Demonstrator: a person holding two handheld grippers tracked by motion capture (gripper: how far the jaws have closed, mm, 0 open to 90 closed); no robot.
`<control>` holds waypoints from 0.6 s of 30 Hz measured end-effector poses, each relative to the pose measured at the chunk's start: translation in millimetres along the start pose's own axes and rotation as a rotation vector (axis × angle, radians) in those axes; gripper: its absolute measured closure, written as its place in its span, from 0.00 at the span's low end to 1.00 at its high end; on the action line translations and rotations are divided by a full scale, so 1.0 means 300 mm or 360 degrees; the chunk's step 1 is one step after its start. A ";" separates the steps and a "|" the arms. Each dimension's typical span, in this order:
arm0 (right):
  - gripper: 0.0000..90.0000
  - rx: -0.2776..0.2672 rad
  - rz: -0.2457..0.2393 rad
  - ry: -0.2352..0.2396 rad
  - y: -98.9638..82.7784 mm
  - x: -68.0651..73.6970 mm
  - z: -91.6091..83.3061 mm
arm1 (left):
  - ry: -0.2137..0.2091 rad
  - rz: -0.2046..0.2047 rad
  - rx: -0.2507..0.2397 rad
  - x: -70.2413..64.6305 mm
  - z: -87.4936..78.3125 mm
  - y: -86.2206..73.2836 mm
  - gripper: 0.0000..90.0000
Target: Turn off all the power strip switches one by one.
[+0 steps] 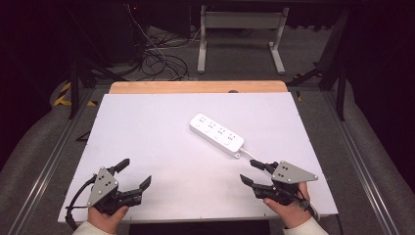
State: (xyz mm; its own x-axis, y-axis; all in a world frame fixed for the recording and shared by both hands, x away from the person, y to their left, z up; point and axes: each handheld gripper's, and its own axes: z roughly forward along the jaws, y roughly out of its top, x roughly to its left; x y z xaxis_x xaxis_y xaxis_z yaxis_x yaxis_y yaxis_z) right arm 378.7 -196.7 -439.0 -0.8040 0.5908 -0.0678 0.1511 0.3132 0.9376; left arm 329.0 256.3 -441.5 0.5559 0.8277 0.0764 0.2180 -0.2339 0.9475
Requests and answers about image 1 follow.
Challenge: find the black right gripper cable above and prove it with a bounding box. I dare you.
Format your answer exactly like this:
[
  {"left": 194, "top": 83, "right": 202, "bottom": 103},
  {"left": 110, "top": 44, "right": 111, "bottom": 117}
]
[{"left": 287, "top": 186, "right": 321, "bottom": 221}]

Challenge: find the yellow black hazard tape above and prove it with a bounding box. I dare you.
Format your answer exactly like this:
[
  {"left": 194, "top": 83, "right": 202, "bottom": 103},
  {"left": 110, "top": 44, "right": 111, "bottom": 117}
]
[{"left": 53, "top": 81, "right": 99, "bottom": 108}]

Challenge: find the tangle of floor cables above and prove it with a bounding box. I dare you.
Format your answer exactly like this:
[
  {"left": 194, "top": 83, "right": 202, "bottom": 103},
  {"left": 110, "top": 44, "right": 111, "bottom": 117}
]
[{"left": 124, "top": 3, "right": 201, "bottom": 82}]

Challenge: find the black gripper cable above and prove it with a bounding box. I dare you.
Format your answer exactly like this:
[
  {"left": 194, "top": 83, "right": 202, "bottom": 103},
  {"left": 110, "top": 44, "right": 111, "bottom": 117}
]
[
  {"left": 287, "top": 186, "right": 321, "bottom": 221},
  {"left": 65, "top": 173, "right": 98, "bottom": 231}
]

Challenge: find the white power strip cable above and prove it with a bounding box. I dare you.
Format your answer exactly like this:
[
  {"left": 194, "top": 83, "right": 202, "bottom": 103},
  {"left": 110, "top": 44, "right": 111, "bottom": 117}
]
[{"left": 239, "top": 147, "right": 262, "bottom": 163}]

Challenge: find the white power strip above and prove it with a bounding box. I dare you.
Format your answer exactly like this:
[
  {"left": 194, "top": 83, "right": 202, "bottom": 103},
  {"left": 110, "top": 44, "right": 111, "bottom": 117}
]
[{"left": 189, "top": 113, "right": 246, "bottom": 160}]

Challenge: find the black box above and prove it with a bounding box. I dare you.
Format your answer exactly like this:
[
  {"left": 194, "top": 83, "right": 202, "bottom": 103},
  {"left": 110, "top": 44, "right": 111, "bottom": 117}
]
[{"left": 128, "top": 219, "right": 271, "bottom": 235}]

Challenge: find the person's right hand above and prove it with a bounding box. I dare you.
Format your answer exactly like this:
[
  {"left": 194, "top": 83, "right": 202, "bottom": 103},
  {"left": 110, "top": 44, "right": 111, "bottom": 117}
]
[{"left": 263, "top": 181, "right": 311, "bottom": 229}]

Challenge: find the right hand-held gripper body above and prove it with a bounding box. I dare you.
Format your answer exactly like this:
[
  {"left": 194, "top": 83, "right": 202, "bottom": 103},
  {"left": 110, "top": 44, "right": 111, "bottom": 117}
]
[{"left": 254, "top": 160, "right": 319, "bottom": 207}]

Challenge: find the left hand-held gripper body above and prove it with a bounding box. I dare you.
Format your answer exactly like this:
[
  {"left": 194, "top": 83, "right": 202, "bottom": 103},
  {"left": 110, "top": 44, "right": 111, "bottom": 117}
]
[{"left": 87, "top": 166, "right": 143, "bottom": 215}]

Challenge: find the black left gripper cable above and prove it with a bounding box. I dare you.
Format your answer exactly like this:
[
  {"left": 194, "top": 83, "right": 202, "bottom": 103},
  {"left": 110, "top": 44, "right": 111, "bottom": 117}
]
[{"left": 65, "top": 173, "right": 98, "bottom": 231}]

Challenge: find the aluminium floor rail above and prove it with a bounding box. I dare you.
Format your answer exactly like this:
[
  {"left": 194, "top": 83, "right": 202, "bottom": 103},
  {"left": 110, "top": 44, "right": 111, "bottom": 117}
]
[
  {"left": 321, "top": 88, "right": 400, "bottom": 235},
  {"left": 7, "top": 87, "right": 99, "bottom": 235}
]

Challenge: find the person's left hand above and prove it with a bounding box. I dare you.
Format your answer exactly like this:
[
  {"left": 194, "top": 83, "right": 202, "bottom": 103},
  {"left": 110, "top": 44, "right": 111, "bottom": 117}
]
[{"left": 87, "top": 205, "right": 130, "bottom": 234}]

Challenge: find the white metal desk frame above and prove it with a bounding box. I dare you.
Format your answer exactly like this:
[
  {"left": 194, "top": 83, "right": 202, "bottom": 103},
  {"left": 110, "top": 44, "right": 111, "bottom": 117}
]
[{"left": 197, "top": 4, "right": 291, "bottom": 75}]

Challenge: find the black metal stand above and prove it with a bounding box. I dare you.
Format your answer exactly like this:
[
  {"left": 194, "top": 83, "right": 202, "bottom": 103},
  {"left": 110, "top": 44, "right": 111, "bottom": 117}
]
[
  {"left": 65, "top": 6, "right": 129, "bottom": 120},
  {"left": 286, "top": 9, "right": 350, "bottom": 122}
]

